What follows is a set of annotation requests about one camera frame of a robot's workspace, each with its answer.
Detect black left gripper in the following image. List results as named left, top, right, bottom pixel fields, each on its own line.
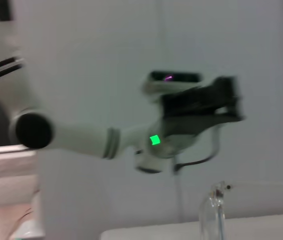
left=160, top=75, right=247, bottom=136

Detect black rectangular background object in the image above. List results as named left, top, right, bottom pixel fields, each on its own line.
left=0, top=0, right=15, bottom=23

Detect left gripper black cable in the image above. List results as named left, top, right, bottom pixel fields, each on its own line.
left=173, top=124, right=223, bottom=176

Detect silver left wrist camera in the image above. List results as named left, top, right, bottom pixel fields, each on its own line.
left=141, top=70, right=209, bottom=97

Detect clear plastic glasses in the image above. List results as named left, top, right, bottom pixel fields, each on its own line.
left=198, top=180, right=283, bottom=240

